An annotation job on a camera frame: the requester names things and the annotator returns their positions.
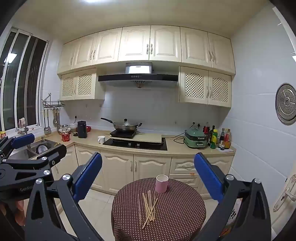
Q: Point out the white bowl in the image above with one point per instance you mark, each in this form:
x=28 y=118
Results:
x=73 y=126

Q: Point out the white mug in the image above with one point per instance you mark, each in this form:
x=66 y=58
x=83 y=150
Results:
x=101 y=139

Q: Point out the hanging steel ladle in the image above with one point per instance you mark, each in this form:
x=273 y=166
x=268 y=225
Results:
x=54 y=120

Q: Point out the beige kitchen countertop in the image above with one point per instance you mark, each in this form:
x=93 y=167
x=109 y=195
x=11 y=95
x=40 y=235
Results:
x=175 y=149

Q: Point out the metal wall rack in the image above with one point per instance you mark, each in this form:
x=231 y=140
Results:
x=53 y=104

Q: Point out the black range hood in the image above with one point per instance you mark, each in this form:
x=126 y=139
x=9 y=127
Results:
x=138 y=77

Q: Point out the dark sauce bottle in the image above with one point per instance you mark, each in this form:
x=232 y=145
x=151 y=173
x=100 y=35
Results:
x=222 y=139

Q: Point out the black electric kettle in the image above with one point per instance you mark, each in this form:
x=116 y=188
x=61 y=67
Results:
x=82 y=129

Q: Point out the green electric cooker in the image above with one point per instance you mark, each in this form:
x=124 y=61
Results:
x=195 y=139

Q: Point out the hanging steel spatula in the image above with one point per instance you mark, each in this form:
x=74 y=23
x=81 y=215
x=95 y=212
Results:
x=47 y=129

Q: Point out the red paper bucket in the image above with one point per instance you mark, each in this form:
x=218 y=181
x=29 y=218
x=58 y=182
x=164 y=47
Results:
x=65 y=138

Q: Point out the black glass gas stove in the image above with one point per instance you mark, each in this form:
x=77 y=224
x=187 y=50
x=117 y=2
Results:
x=138 y=146

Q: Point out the glass wok lid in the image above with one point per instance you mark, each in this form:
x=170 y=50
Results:
x=125 y=122

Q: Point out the cream upper wall cabinets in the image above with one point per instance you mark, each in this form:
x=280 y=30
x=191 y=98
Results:
x=148 y=44

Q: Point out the small red container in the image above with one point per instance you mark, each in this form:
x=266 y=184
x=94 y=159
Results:
x=88 y=128

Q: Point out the wall socket with plug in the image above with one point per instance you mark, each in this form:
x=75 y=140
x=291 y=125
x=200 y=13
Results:
x=196 y=124
x=75 y=118

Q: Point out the red can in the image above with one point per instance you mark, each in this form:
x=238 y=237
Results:
x=206 y=130

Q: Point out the steel sink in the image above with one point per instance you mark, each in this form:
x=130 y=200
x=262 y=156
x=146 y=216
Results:
x=53 y=146

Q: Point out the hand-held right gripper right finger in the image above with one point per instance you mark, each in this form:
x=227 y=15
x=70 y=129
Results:
x=208 y=178

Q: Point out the dark glass bottle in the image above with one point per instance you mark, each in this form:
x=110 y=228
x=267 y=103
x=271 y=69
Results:
x=212 y=134

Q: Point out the beige board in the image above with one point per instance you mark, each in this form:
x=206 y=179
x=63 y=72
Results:
x=148 y=138

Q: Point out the steel bowl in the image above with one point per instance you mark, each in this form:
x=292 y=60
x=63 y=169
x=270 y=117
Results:
x=65 y=127

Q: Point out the steel wok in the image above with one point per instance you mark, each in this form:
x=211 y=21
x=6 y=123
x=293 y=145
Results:
x=120 y=128

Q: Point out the bowl with chopsticks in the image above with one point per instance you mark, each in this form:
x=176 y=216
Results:
x=64 y=131

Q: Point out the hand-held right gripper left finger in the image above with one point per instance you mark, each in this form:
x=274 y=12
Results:
x=87 y=178

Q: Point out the person's left hand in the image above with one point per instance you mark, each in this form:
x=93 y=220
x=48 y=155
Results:
x=19 y=209

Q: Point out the hanging steel skimmer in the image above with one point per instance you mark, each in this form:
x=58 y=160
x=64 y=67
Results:
x=58 y=126

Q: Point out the sliding window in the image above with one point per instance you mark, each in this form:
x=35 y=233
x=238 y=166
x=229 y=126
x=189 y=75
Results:
x=20 y=81

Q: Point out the round steel steamer plate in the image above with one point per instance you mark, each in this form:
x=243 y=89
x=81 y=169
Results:
x=286 y=104

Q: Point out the black induction cooker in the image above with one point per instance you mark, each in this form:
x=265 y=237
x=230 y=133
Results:
x=122 y=134

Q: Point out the cream lower cabinets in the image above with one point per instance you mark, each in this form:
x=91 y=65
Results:
x=120 y=169

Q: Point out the white rice bag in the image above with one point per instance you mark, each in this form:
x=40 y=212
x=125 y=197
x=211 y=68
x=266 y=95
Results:
x=233 y=217

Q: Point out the pink cup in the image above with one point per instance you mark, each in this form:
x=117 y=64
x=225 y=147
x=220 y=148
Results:
x=161 y=185

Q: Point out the group of wooden chopsticks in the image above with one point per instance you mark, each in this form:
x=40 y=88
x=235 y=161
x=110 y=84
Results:
x=149 y=208

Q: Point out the brown polka dot tablecloth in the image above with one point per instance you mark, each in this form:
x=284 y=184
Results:
x=180 y=208

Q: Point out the cream lattice door cabinet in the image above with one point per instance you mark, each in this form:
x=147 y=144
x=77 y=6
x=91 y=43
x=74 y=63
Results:
x=78 y=84
x=203 y=85

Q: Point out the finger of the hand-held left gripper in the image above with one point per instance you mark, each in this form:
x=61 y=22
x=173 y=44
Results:
x=46 y=157
x=23 y=140

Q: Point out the steel pot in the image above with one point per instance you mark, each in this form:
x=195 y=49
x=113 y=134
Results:
x=42 y=149

